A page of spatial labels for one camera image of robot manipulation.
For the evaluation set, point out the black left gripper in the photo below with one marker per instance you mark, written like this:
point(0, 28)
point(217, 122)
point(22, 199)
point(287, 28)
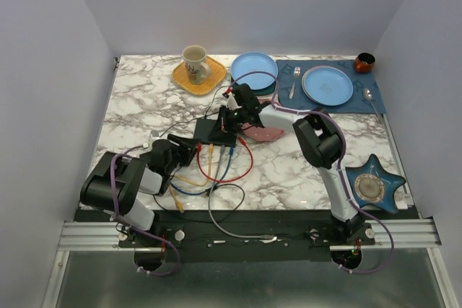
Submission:
point(186, 148)

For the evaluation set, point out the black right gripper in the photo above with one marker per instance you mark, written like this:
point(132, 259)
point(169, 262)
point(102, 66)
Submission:
point(224, 125)

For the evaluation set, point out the dark grey network switch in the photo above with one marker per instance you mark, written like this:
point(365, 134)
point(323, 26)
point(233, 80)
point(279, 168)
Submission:
point(208, 131)

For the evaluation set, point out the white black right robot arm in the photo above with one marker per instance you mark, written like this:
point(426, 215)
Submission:
point(320, 139)

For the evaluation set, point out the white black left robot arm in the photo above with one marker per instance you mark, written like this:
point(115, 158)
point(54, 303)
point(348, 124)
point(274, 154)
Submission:
point(117, 179)

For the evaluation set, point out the pink dotted plate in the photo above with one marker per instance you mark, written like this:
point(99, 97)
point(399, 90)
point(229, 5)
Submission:
point(260, 132)

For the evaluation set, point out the yellow woven coaster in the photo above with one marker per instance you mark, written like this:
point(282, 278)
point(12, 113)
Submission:
point(180, 78)

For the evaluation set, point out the dark teal coaster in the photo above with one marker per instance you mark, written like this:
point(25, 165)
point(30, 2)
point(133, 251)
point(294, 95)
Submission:
point(265, 91)

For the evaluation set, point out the beige floral mug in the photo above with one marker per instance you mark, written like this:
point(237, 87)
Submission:
point(195, 60)

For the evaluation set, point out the light blue plate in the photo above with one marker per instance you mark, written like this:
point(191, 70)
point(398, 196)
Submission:
point(259, 70)

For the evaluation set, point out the blue cloth placemat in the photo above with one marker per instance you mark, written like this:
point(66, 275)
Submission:
point(301, 101)

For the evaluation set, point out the silver fork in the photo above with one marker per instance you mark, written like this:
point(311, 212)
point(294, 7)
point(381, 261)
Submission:
point(296, 74)

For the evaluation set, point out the blue plate on placemat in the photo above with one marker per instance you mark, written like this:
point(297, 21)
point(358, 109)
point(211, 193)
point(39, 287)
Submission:
point(327, 86)

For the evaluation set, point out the silver spoon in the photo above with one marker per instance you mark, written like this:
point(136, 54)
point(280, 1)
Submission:
point(367, 94)

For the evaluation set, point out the small red-brown bowl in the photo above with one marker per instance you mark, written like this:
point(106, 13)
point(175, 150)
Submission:
point(364, 63)

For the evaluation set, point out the blue star-shaped dish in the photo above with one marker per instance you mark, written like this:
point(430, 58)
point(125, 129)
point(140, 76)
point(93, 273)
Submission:
point(372, 185)

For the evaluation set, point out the aluminium rail frame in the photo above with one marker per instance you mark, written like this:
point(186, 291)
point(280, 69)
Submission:
point(383, 234)

